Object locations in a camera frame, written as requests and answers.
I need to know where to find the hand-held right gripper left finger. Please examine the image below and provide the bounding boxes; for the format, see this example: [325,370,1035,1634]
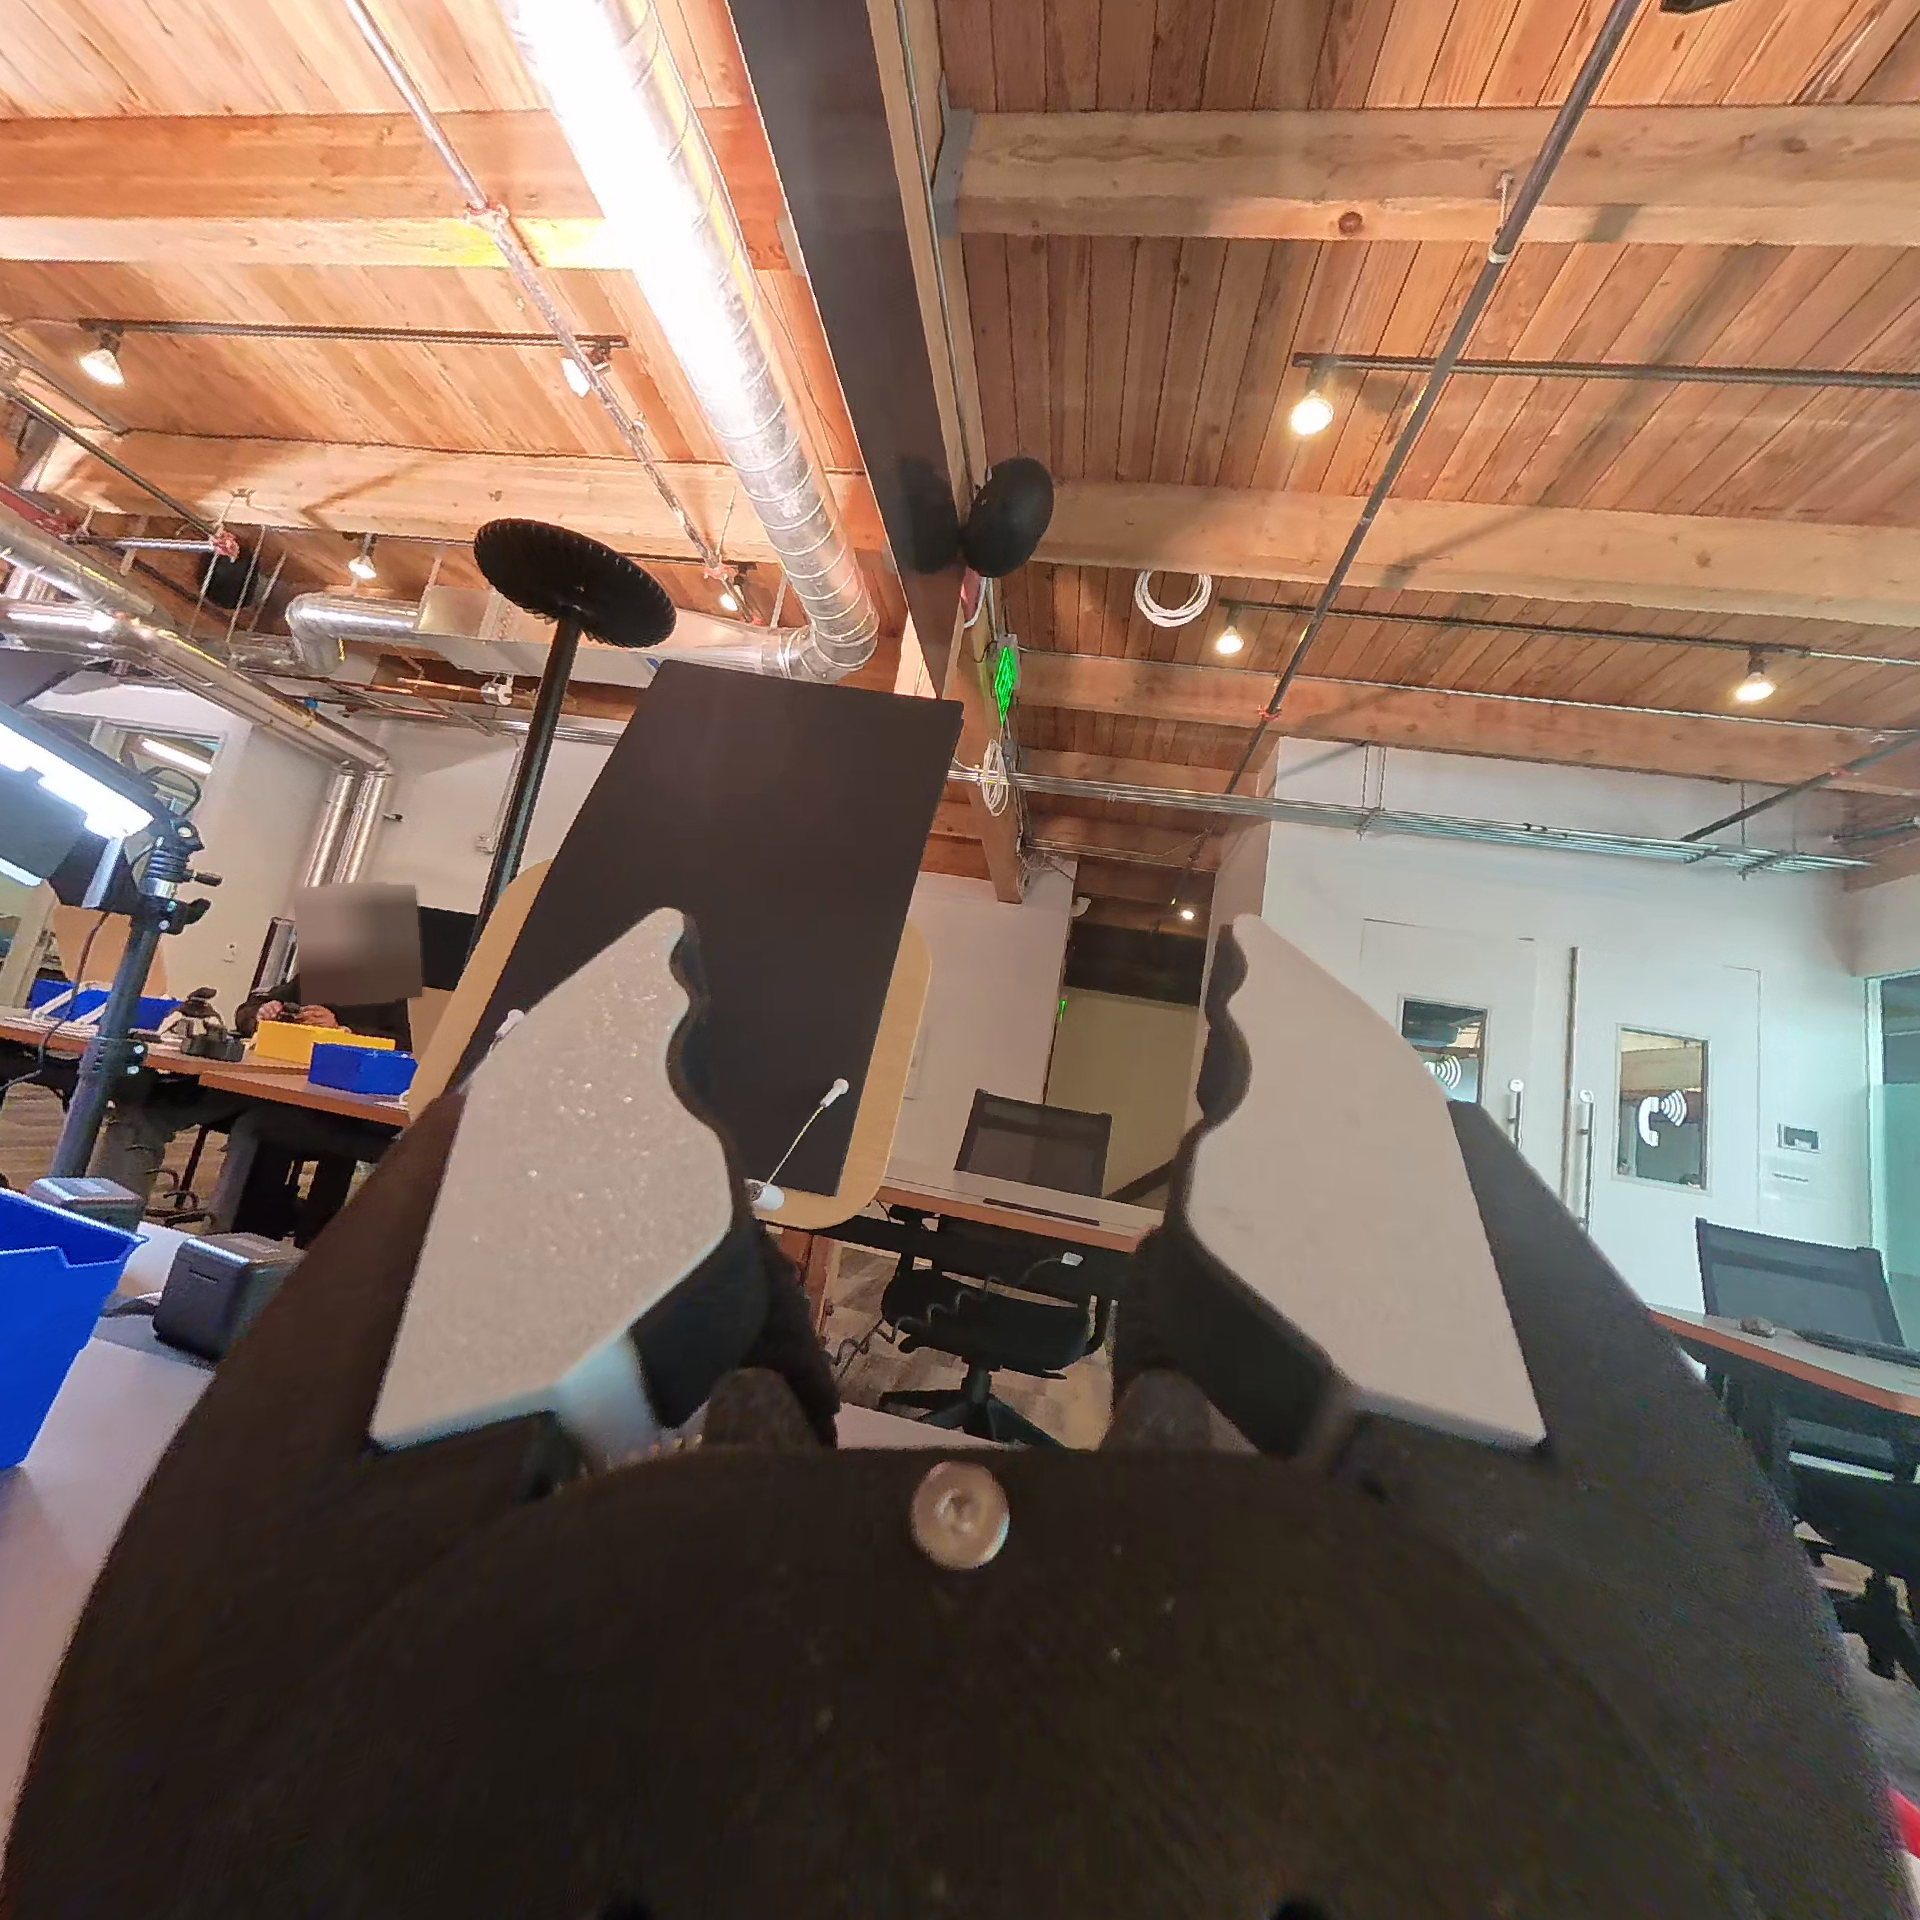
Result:
[369,908,769,1470]

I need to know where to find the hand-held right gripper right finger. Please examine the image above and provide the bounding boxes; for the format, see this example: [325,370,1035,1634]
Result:
[1119,914,1549,1470]

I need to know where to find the blue plastic bin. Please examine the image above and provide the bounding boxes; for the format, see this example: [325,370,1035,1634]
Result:
[0,1189,149,1471]

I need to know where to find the yellow storage bin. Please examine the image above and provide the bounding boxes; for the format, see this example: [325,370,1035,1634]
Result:
[251,1019,400,1072]

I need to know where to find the wood edged office table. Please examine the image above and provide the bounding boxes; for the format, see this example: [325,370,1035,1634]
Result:
[871,1170,1169,1256]
[1650,1306,1920,1421]

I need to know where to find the black light stand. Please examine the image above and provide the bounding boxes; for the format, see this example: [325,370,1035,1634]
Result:
[45,815,223,1191]

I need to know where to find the LED light panel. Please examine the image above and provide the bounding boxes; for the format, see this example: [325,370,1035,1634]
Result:
[0,704,170,904]

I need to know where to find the black dome speaker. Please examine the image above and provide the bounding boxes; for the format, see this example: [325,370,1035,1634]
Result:
[961,458,1058,579]

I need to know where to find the silver ceiling duct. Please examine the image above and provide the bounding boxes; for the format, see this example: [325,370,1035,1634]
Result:
[511,0,887,680]
[0,510,400,903]

